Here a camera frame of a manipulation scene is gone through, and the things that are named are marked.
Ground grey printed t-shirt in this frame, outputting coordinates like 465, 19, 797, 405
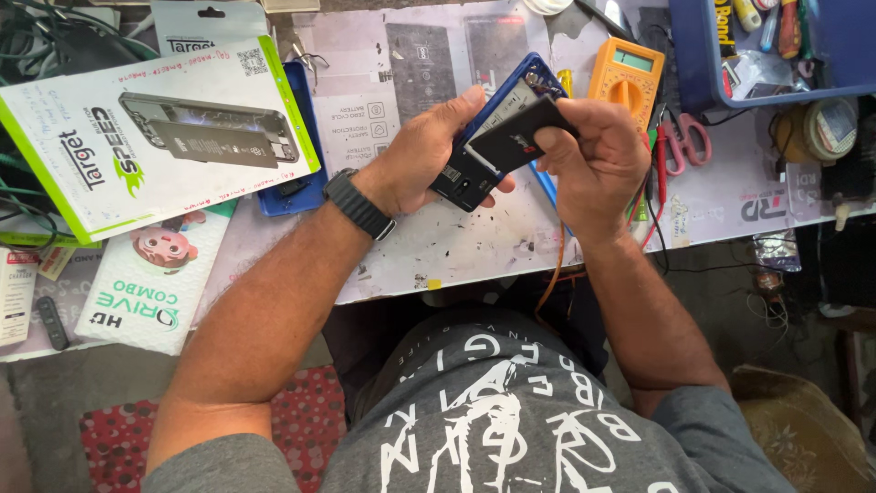
140, 307, 799, 493

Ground white hanging card package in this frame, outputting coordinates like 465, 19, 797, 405
150, 0, 270, 60

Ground brown patterned cushion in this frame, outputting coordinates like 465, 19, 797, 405
728, 364, 876, 493

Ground orange wire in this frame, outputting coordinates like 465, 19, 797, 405
533, 220, 570, 326

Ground small black remote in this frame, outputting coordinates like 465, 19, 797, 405
35, 295, 71, 352

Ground white charger box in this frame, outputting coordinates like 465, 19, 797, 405
0, 247, 39, 349

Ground red dotted cushion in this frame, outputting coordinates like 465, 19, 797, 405
78, 365, 347, 493

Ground silver foil packet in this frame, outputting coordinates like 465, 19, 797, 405
751, 231, 802, 274

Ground rolls of tape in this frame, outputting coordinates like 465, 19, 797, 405
772, 96, 860, 166

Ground blue phone case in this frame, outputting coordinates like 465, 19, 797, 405
257, 61, 330, 219

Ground red multimeter probe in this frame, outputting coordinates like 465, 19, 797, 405
655, 126, 669, 206

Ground orange multimeter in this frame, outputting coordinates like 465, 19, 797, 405
586, 37, 666, 132

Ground printed white work mat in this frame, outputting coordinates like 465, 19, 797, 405
195, 0, 876, 306

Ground heap of green black cables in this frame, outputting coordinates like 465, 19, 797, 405
0, 0, 160, 91

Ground metal tweezers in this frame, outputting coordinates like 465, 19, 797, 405
290, 40, 331, 78

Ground person's left hand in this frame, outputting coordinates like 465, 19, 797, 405
352, 85, 517, 220

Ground blue plastic tray of tools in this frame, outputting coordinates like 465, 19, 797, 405
668, 0, 876, 115

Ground white bubble mailer bag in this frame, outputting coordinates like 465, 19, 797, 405
73, 200, 238, 357

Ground pink handled scissors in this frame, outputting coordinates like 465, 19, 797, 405
660, 112, 713, 178

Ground person's right hand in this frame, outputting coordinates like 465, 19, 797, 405
534, 97, 652, 242

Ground black wrist watch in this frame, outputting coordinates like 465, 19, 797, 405
322, 168, 398, 242

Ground white green battery package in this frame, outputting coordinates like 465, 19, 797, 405
0, 35, 322, 246

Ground blue keypad phone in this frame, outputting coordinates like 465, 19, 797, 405
429, 52, 573, 214

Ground black phone battery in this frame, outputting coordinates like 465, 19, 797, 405
467, 94, 580, 176

